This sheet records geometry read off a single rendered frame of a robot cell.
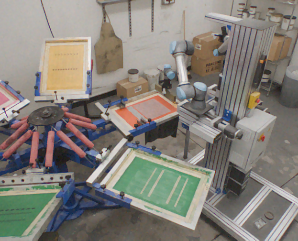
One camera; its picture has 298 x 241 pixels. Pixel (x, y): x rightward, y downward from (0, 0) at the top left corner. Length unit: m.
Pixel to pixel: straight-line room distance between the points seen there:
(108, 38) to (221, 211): 3.20
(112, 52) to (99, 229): 2.93
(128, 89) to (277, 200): 2.95
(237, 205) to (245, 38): 1.76
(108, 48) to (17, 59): 1.45
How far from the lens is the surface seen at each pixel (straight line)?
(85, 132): 2.65
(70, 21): 4.40
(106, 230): 3.08
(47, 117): 2.40
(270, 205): 3.24
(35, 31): 4.28
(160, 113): 2.92
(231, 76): 2.38
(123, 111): 2.96
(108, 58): 4.79
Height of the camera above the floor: 2.60
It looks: 35 degrees down
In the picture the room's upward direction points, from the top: straight up
